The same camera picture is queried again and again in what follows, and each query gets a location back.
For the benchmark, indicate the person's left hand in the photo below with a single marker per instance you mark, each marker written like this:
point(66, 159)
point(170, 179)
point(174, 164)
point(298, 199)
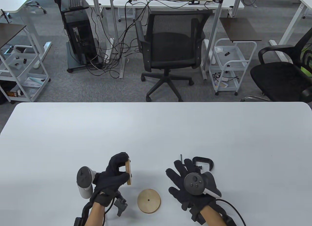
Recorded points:
point(107, 182)

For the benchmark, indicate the person's right hand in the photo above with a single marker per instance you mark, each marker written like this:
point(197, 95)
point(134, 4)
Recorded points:
point(179, 184)

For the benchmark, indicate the round wooden disc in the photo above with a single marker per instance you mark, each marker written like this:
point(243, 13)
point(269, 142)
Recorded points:
point(129, 170)
point(148, 201)

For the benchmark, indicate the black metal clamp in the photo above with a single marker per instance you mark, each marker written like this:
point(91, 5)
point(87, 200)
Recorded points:
point(207, 160)

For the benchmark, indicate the person's left forearm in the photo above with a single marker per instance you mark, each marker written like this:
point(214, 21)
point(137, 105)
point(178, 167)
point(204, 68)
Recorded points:
point(96, 216)

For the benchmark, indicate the person's right forearm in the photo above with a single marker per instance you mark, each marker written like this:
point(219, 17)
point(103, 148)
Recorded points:
point(212, 216)

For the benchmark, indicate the grey white right controller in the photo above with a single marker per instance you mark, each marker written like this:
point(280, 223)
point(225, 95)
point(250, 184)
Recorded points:
point(195, 183)

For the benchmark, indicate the grey white controller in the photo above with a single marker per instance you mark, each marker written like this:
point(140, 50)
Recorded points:
point(84, 177)
point(195, 183)

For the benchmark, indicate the grey white left controller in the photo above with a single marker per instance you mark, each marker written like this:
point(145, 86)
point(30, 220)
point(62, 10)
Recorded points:
point(84, 177)

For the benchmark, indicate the chrome chair base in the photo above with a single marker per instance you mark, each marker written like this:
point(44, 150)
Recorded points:
point(256, 97)

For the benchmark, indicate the grey rolling computer stand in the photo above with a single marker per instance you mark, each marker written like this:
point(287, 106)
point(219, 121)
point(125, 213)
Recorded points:
point(73, 65)

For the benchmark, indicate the white power strip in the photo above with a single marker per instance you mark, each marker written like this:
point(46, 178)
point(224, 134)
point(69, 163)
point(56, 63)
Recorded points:
point(109, 50)

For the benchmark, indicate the black mesh office chair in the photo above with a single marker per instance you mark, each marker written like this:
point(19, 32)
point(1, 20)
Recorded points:
point(170, 48)

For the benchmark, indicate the white rolling cart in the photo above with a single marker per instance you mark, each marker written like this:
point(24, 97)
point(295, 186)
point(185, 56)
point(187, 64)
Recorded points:
point(229, 56)
point(14, 65)

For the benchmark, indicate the black green office chair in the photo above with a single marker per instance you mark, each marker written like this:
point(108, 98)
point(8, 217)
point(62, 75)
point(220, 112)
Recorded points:
point(275, 79)

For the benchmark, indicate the black computer tower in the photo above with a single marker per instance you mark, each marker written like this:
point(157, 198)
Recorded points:
point(80, 40)

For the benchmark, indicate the dark brown side tabletop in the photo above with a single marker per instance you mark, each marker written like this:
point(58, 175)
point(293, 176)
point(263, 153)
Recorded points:
point(240, 29)
point(9, 33)

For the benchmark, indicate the white desk with metal posts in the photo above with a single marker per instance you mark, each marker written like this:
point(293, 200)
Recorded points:
point(170, 3)

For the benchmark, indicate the white desk with angled leg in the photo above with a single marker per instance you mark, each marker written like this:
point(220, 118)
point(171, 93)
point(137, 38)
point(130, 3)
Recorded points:
point(291, 23)

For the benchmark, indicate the white curved desk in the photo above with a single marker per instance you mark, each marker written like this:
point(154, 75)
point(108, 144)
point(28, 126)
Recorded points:
point(14, 0)

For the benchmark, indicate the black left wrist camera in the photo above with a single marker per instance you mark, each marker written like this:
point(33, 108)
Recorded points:
point(120, 205)

